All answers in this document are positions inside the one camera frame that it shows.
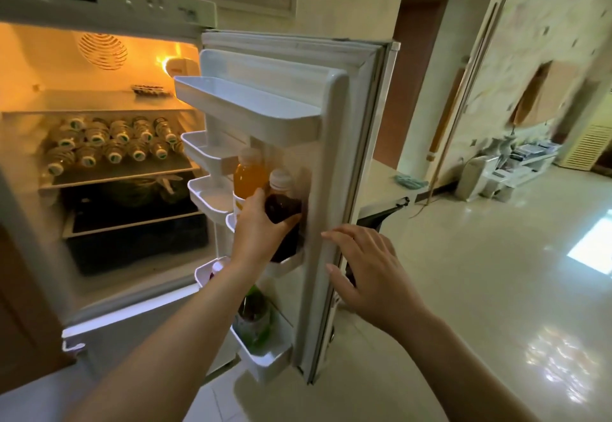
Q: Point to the blue fluffy cloth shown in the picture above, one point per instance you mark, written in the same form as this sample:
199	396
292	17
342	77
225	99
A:
411	181

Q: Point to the row of green-capped bottles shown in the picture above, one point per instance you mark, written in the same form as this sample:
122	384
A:
95	134

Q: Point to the person's left forearm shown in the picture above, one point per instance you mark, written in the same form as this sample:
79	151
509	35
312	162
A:
167	364

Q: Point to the white television stand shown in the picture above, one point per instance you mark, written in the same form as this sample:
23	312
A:
526	168

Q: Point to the white wooden desk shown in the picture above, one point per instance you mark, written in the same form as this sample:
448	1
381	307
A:
377	182

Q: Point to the glass refrigerator shelf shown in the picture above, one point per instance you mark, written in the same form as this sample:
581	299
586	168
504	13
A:
119	173
95	101
134	223

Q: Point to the person's right hand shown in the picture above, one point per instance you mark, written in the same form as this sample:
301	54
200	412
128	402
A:
373	283

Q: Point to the orange juice bottle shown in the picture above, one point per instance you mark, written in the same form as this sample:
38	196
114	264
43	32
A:
249	180

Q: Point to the black crisper drawer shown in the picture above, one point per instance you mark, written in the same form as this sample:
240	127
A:
134	249

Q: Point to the brown wooden door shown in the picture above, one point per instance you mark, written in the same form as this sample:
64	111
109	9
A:
411	82

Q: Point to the dark juice bottle white cap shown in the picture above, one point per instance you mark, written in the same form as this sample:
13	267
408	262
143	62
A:
282	206

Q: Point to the white door shelf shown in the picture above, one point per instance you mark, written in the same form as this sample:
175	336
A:
248	110
289	268
210	194
268	364
205	153

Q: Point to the white fridge lamp housing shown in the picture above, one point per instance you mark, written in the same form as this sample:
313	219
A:
184	66

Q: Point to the dark plastic bag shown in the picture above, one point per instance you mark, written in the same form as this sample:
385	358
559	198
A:
138	192

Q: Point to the person's left hand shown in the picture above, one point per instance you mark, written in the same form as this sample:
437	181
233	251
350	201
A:
253	240

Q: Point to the wooden pole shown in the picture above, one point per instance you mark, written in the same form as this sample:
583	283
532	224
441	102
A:
447	110

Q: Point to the green bottle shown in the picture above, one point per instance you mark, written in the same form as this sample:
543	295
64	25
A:
253	321

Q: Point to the white standing air conditioner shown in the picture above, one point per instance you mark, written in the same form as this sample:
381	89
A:
588	146

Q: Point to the person's right forearm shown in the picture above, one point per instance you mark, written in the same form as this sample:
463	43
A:
454	378

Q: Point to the white refrigerator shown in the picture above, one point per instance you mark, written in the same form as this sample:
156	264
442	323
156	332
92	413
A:
28	63

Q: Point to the white air purifier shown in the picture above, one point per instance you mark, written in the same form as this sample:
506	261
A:
473	180

